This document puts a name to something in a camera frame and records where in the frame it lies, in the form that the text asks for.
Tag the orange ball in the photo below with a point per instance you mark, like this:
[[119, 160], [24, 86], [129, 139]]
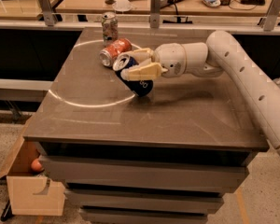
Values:
[[36, 166]]

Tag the orange soda can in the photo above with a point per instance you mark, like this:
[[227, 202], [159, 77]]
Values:
[[110, 53]]

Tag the middle metal bracket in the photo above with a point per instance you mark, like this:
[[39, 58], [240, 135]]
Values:
[[155, 7]]

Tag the white green soda can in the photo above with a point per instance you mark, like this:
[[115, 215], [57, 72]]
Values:
[[110, 27]]

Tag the metal bracket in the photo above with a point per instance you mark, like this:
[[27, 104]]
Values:
[[271, 16], [155, 7], [48, 13]]

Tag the right metal bracket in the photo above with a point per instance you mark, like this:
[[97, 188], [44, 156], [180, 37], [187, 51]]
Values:
[[271, 16]]

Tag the left metal bracket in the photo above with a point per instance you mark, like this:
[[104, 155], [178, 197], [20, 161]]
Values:
[[48, 13]]

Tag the cardboard box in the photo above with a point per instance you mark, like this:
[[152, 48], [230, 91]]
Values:
[[29, 193]]

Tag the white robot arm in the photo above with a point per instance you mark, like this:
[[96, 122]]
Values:
[[219, 53]]

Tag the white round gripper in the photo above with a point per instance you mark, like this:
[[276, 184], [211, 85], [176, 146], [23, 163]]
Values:
[[168, 59]]

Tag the grey drawer cabinet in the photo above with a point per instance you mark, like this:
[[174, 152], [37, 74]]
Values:
[[166, 158]]

